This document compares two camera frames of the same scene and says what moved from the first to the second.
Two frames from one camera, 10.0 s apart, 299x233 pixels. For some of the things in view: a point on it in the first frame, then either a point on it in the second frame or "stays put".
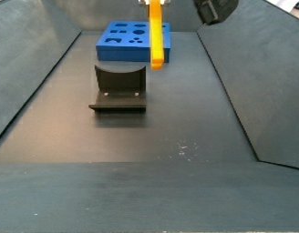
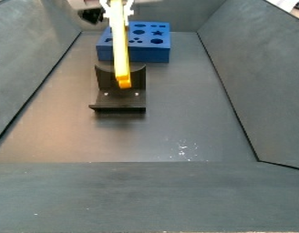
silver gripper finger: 144,2 to 105,4
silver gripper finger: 164,2 to 127,7
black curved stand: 120,90 stays put
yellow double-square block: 156,34 to 120,44
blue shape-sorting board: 126,42 stays put
